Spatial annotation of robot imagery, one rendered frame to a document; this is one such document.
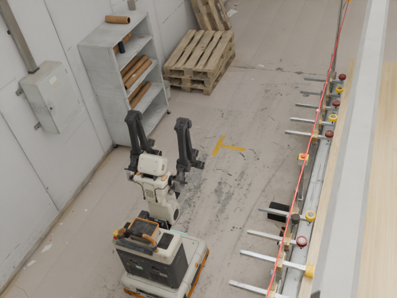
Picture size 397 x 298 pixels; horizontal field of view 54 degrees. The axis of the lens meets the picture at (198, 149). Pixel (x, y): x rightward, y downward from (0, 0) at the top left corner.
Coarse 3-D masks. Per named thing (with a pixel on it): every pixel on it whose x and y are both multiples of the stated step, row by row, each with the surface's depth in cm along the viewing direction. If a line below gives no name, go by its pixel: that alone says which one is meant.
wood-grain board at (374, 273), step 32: (352, 64) 446; (384, 64) 438; (384, 96) 397; (384, 128) 362; (384, 160) 333; (384, 192) 308; (320, 224) 294; (384, 224) 287; (384, 256) 269; (384, 288) 252
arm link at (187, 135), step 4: (188, 120) 291; (188, 124) 292; (188, 128) 299; (188, 132) 301; (188, 136) 302; (188, 140) 304; (188, 144) 306; (188, 148) 309; (192, 148) 314; (188, 152) 312; (192, 152) 314; (188, 156) 315; (192, 156) 315; (192, 160) 316
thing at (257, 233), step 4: (248, 232) 302; (252, 232) 301; (256, 232) 300; (260, 232) 300; (256, 236) 301; (260, 236) 299; (264, 236) 297; (268, 236) 297; (272, 236) 296; (276, 236) 296; (272, 240) 297; (276, 240) 295; (280, 240) 293; (292, 240) 291; (292, 244) 291; (296, 244) 289
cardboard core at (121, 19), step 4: (108, 16) 453; (112, 16) 451; (116, 16) 450; (120, 16) 449; (108, 20) 453; (112, 20) 451; (116, 20) 449; (120, 20) 447; (124, 20) 445; (128, 20) 451
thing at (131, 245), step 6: (120, 240) 307; (126, 240) 306; (126, 246) 296; (132, 246) 294; (138, 246) 301; (144, 246) 300; (150, 246) 297; (156, 246) 297; (144, 252) 292; (150, 252) 301
